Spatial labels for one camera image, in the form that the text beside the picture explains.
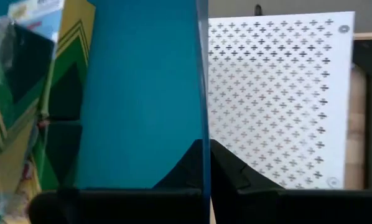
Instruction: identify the teal plastic bin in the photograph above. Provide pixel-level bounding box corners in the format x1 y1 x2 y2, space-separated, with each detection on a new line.
0 0 212 224

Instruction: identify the white perforated metal shelf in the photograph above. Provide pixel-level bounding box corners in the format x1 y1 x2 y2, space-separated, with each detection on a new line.
206 11 356 190

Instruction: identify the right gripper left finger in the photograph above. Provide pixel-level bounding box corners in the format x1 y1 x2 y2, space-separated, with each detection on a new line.
29 139 205 224

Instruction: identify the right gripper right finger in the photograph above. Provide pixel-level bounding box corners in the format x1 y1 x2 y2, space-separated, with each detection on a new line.
210 139 372 224

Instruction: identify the dark green supplies box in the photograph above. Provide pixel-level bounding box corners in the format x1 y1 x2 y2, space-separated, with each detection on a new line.
41 0 96 190

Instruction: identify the yellow crayon box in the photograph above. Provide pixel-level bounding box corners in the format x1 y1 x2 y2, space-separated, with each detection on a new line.
0 0 64 224

